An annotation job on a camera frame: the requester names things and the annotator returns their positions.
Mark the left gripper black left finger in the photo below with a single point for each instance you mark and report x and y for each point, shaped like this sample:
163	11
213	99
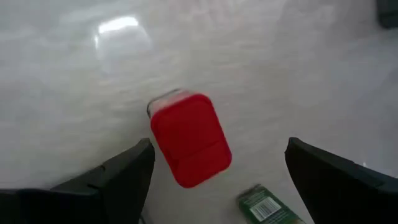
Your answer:
109	199

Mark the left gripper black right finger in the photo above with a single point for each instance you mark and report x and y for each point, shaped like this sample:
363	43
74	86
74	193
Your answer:
342	199

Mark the green-lidded oregano glass jar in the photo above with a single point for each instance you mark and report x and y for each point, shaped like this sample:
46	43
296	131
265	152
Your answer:
264	208

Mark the red-lidded paprika tin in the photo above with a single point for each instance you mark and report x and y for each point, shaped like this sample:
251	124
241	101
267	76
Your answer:
191	143

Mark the grey plastic bin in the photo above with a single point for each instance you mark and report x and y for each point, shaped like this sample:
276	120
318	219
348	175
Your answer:
388	14

